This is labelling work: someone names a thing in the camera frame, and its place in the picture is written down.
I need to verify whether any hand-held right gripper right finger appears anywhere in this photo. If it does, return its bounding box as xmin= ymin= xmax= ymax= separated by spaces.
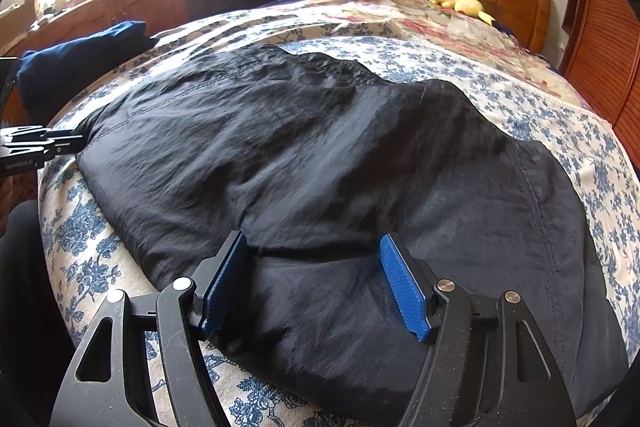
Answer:
xmin=378 ymin=233 xmax=578 ymax=427

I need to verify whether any louvered wooden wardrobe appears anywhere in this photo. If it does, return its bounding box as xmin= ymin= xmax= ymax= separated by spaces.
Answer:
xmin=559 ymin=0 xmax=640 ymax=148

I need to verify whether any blue floral bedsheet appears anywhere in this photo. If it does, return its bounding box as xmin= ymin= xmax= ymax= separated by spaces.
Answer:
xmin=37 ymin=2 xmax=640 ymax=427

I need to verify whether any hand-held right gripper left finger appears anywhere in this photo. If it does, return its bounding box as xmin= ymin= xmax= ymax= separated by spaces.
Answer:
xmin=50 ymin=231 xmax=249 ymax=427

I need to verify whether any black jacket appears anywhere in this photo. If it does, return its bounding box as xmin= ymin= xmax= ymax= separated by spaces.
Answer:
xmin=75 ymin=44 xmax=631 ymax=423

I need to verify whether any folded dark blue cloth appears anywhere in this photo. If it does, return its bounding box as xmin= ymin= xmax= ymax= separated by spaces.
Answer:
xmin=19 ymin=21 xmax=158 ymax=122

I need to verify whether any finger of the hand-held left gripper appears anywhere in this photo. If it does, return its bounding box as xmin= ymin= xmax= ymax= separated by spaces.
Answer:
xmin=10 ymin=125 xmax=87 ymax=156

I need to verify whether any pink floral blanket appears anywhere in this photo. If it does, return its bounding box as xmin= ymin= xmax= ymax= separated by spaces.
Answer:
xmin=280 ymin=0 xmax=566 ymax=72

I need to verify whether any wooden cabinet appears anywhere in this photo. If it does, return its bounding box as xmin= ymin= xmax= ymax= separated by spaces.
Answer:
xmin=0 ymin=0 xmax=306 ymax=58

